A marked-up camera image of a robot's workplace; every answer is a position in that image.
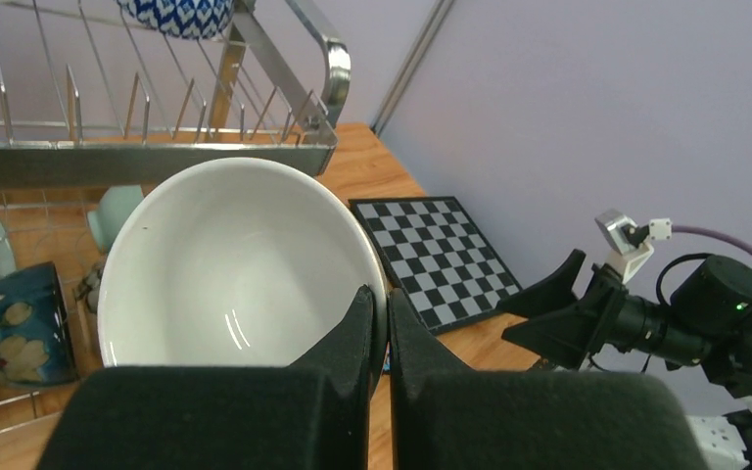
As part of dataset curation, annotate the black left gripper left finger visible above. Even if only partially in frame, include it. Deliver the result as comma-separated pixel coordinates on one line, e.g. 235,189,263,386
37,286,375,469

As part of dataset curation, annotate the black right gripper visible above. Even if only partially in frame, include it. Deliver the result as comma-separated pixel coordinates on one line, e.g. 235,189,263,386
501,249,712,369

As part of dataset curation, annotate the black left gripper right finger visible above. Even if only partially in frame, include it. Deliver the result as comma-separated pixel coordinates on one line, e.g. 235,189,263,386
388,289,706,469

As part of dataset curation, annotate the cream bowl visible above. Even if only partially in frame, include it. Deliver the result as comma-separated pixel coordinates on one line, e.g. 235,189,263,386
97,158,388,377

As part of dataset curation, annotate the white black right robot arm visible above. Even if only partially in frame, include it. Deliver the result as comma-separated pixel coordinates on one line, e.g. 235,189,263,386
496,250,752,469

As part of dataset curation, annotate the steel two-tier dish rack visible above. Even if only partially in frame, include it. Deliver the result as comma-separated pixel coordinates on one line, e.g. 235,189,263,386
0,0,353,446

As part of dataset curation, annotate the black white checkerboard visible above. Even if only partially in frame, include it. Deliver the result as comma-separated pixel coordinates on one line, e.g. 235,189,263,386
350,196,522,335

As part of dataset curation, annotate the small celadon cup right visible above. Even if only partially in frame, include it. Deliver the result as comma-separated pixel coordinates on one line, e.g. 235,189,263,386
87,185,144,254

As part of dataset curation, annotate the dark blue floral bowl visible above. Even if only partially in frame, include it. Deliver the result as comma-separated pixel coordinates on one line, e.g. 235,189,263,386
0,261,79,390

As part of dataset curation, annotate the blue white patterned bowl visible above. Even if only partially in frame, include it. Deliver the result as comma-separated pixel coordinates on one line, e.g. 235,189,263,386
116,0,234,40

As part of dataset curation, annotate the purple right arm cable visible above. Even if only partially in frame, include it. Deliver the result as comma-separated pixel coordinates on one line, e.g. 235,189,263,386
671,224,752,301

